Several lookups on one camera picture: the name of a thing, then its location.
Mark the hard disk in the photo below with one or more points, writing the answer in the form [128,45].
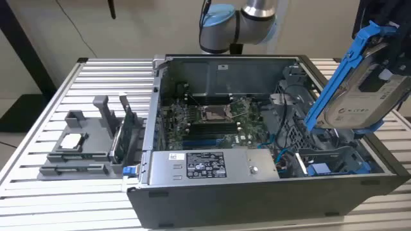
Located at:
[352,103]

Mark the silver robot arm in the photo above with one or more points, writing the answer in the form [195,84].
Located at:
[250,26]

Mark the metal disk bay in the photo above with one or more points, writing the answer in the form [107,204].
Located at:
[320,150]

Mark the black RAM slot bank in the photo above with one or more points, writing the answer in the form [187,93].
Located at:
[218,98]
[214,128]

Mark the blue expansion slot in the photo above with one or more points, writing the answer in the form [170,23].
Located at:
[206,144]

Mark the black perforated metal cage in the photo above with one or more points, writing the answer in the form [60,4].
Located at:
[298,134]

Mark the green motherboard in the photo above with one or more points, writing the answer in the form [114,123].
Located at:
[254,125]

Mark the CPU socket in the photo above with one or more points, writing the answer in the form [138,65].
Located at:
[214,113]

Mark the silver power supply box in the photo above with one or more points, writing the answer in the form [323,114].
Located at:
[238,166]

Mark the black PC case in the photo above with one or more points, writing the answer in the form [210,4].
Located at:
[224,204]

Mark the blue plastic case latch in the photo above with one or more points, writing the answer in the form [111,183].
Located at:
[130,172]

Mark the grey parts rack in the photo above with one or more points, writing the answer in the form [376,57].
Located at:
[96,144]

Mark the silver CPU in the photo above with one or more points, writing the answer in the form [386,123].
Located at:
[72,142]

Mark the dark RAM stick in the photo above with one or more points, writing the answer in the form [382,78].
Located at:
[80,157]
[76,168]

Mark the black stand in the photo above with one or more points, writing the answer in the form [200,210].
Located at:
[21,113]

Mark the graphics card with bracket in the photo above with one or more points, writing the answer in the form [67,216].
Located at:
[128,125]

